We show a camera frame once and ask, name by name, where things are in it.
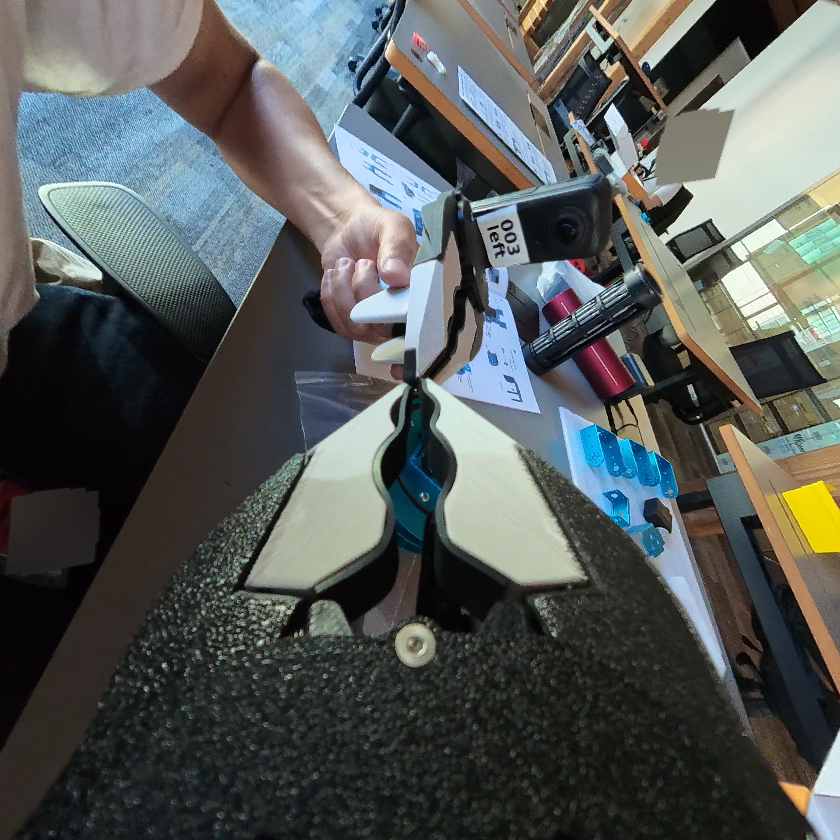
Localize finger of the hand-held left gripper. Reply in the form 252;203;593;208
403;233;468;385
430;262;490;388

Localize white assembly booklet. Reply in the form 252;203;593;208
328;125;542;416

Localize white plastic bag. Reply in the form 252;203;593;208
535;259;581;299

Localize blue round turntable base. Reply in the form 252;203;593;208
387;400;447;555

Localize white paper sheet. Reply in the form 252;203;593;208
456;66;559;185

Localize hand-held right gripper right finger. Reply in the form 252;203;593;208
420;379;589;618

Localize yellow box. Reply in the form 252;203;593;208
781;480;840;555

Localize blue U-shaped bracket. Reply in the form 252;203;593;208
581;423;624;476
646;449;680;500
617;436;657;487

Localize person's dark pants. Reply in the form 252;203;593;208
0;282;217;742

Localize grey desk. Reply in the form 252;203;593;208
0;101;756;840

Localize wood-edged table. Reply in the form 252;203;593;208
384;0;572;191
567;112;765;416

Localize red metal cylinder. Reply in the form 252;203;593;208
539;285;637;399

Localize grey mesh chair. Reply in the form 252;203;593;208
38;180;237;362

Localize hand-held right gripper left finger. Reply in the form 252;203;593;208
243;382;416;621

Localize black monitor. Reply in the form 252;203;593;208
728;331;828;401

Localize person's left hand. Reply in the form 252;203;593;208
318;203;421;382

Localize person's white shirt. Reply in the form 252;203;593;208
0;0;204;375

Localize white foam sheet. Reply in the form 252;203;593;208
558;406;729;677

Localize black ribbed cylinder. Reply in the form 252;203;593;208
521;262;664;376

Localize large clear plastic bag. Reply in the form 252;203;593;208
294;369;411;454

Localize dark power adapter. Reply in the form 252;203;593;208
620;351;657;395

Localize tan cloth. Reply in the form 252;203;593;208
29;236;109;296

